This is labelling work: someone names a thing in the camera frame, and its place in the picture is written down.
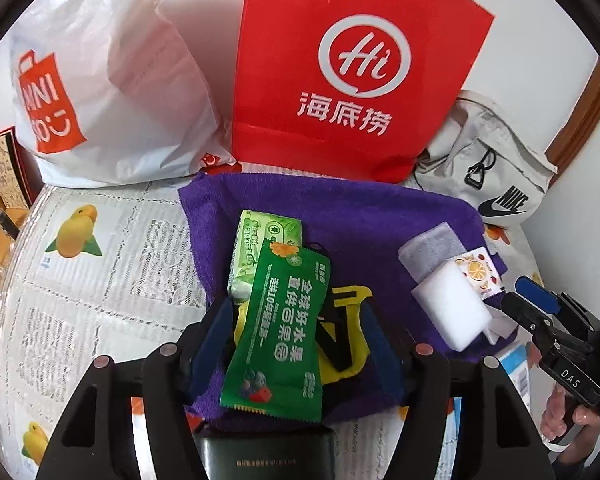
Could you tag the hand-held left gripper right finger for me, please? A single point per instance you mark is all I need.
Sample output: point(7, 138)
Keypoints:
point(380, 355)

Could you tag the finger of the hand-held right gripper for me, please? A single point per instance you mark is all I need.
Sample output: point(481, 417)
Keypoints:
point(522, 312)
point(536, 292)

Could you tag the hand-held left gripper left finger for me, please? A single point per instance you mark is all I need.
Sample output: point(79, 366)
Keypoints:
point(212, 340)

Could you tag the green wet wipe packet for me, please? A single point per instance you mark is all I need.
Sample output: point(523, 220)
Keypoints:
point(275, 340)

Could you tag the person's right hand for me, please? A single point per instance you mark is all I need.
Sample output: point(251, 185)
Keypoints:
point(562, 412)

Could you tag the folded white tissue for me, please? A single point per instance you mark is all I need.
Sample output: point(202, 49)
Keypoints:
point(500, 330)

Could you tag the yellow black knit pouch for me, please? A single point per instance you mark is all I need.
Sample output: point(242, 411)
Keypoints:
point(345, 332)

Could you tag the fruit print tissue packet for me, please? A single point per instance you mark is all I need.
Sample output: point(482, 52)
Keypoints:
point(480, 272)

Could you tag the blue white tissue pack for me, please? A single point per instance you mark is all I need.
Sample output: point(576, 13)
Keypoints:
point(515, 375)

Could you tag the small light green packet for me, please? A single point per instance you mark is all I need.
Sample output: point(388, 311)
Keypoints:
point(265, 255)

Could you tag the grey white sponge block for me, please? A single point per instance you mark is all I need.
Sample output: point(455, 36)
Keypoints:
point(430, 247)

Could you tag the fruit print tablecloth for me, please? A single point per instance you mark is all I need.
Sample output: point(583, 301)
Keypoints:
point(110, 270)

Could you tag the dark green case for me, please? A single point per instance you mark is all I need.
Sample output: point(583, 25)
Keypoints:
point(265, 452)

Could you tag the purple towel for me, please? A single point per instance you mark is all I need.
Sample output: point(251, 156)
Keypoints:
point(360, 230)

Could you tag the white sports bag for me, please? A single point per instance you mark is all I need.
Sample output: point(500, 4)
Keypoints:
point(490, 170)

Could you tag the patterned brown box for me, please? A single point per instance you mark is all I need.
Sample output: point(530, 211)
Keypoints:
point(5, 170)

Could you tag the white plastic shopping bag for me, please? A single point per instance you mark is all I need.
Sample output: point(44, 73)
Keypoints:
point(115, 75)

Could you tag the red paper bag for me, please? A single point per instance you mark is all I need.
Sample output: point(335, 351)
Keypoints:
point(350, 65)

